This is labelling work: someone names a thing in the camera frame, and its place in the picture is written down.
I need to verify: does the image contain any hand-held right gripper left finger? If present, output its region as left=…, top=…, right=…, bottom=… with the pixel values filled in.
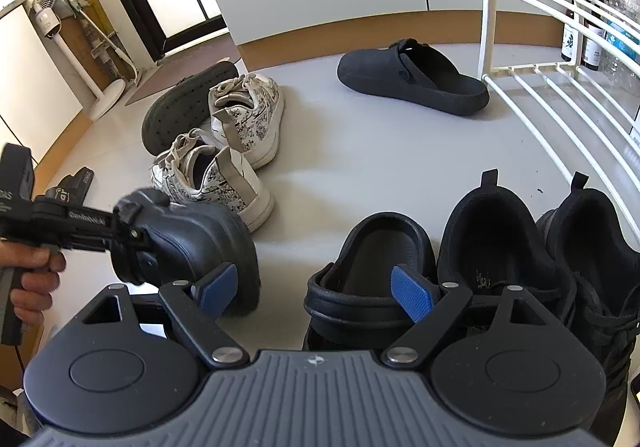
left=80, top=263, right=251, bottom=369

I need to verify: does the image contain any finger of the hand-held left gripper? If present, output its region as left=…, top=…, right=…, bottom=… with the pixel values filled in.
left=112, top=188, right=173, bottom=248
left=111, top=247, right=162, bottom=287

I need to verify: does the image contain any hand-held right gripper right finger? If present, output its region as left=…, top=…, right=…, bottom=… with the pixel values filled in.
left=382, top=266, right=556, bottom=369

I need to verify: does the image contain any black glossy rubber clog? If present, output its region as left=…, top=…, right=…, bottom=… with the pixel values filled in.
left=302, top=212, right=441, bottom=358
left=112, top=188, right=262, bottom=319

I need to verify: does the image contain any white printed sneaker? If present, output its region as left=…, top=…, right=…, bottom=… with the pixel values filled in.
left=151, top=128, right=276, bottom=234
left=207, top=74, right=285, bottom=170

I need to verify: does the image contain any black lace-up sneaker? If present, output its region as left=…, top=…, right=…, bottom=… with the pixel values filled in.
left=536, top=172, right=640, bottom=433
left=437, top=169, right=578, bottom=328

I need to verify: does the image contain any black textured clog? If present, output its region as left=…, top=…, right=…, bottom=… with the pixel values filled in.
left=336, top=38, right=491, bottom=118
left=141, top=61, right=240, bottom=155

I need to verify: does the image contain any white shoe rack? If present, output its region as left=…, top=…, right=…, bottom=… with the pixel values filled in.
left=477, top=0, right=640, bottom=222

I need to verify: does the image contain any person's left hand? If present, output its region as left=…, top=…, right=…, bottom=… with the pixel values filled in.
left=0, top=242, right=67, bottom=324

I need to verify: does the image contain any white standing fan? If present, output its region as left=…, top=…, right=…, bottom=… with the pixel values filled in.
left=22, top=0, right=128, bottom=120

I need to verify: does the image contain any brown floor mat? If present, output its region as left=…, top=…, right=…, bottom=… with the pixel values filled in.
left=124, top=58, right=241, bottom=106

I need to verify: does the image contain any cleaning mop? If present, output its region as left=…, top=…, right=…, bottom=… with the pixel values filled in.
left=47, top=0, right=141, bottom=82

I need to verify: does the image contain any clear plastic water bottle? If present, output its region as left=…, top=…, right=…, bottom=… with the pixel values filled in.
left=600, top=0, right=640, bottom=82

